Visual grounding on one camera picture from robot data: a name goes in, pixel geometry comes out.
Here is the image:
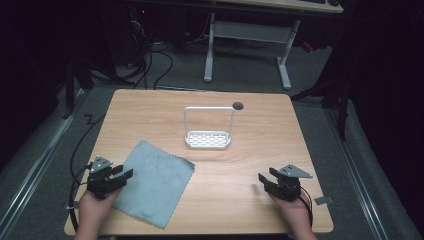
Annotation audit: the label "metal floor rail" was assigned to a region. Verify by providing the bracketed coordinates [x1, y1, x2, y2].
[324, 106, 391, 240]
[0, 88, 88, 234]

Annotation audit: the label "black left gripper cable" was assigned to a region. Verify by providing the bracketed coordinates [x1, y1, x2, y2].
[67, 162, 94, 232]

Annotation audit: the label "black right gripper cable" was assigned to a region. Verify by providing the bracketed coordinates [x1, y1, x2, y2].
[299, 185, 315, 228]

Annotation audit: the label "black floor cables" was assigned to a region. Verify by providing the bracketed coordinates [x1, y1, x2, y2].
[89, 13, 175, 91]

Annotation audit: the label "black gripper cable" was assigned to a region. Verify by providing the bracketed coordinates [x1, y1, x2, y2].
[67, 162, 94, 232]
[299, 185, 315, 228]

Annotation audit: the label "white-legged wooden desk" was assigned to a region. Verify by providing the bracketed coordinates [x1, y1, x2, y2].
[203, 0, 345, 91]

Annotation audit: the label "black metal stand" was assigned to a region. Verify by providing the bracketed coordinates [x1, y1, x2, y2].
[61, 58, 95, 120]
[290, 78, 354, 142]

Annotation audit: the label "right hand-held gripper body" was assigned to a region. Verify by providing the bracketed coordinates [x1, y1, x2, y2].
[266, 163, 314, 202]

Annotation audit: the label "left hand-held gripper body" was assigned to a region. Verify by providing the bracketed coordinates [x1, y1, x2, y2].
[86, 155, 123, 200]

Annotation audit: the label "grey tape tab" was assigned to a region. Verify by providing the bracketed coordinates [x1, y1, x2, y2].
[314, 195, 334, 206]

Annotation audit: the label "person's right hand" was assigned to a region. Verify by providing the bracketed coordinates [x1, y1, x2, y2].
[269, 193, 314, 232]

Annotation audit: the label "grey-blue cloth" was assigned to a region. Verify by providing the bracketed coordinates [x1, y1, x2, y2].
[112, 140, 196, 230]

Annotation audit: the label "white rack with handle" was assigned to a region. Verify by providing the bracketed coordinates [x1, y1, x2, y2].
[183, 105, 236, 150]

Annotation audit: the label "dark computer tower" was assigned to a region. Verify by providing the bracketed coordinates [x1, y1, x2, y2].
[99, 4, 151, 69]

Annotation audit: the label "person's left hand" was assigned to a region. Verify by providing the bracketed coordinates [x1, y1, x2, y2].
[77, 187, 123, 228]

